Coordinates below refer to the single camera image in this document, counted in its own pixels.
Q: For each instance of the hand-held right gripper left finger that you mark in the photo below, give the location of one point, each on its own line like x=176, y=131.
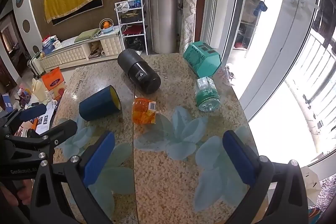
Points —
x=98, y=158

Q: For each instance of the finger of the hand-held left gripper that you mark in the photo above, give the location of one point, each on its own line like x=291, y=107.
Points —
x=34, y=112
x=63, y=129

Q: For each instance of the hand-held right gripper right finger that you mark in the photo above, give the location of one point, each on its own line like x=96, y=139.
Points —
x=239, y=158

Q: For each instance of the dark blue cup yellow inside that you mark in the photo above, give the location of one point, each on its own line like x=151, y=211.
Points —
x=97, y=106

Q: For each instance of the orange plastic cup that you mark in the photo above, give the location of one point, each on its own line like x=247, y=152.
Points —
x=143, y=113

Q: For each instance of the person's left hand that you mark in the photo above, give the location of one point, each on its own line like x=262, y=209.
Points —
x=10, y=195

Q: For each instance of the white printed papers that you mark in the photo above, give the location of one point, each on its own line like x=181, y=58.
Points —
x=46, y=115

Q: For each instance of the cream plastic bag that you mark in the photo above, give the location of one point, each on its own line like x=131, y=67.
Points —
x=40, y=91

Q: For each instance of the orange carton box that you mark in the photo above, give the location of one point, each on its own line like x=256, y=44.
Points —
x=52, y=79

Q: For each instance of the pale suitcase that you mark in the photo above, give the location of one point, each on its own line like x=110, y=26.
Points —
x=35, y=65

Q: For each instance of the blue plastic container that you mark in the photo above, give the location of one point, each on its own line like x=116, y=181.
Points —
x=48, y=48

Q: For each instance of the clear green-tinted bottle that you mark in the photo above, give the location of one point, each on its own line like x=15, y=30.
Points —
x=207, y=96

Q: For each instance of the white tufted cabinet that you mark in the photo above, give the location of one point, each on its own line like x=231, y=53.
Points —
x=73, y=54

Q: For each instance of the dark wooden door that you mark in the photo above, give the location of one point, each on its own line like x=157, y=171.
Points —
x=8, y=43

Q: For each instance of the white paper bag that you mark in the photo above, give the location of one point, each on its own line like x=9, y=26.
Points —
x=312, y=184

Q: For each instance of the green cushion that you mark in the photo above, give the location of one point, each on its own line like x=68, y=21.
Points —
x=85, y=35

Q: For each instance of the black insulated bottle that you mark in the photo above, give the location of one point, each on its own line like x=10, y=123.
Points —
x=139, y=73

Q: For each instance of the teal octagonal box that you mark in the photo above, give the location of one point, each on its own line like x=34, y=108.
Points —
x=203, y=60

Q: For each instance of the fruit basket with oranges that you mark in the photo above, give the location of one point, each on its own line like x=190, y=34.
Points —
x=106, y=29

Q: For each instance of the dark shoes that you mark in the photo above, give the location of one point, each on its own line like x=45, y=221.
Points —
x=134, y=43

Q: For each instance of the red cloth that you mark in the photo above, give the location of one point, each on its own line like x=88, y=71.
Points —
x=132, y=30

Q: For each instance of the white metal rack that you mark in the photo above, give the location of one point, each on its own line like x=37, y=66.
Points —
x=145, y=37

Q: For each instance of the black television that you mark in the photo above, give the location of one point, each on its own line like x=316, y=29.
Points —
x=98, y=3

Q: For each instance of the white plastic bag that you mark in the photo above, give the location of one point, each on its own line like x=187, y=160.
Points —
x=123, y=6

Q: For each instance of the sliding glass door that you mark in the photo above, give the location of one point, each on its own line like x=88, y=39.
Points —
x=231, y=16

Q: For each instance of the blue carton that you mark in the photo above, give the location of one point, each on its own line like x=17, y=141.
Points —
x=136, y=2

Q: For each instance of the blue hanging cloth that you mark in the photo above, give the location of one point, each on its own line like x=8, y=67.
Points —
x=260, y=7

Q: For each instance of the silver column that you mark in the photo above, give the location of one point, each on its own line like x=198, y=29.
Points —
x=162, y=3

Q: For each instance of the patterned curtain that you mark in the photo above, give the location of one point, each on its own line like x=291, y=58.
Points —
x=189, y=3

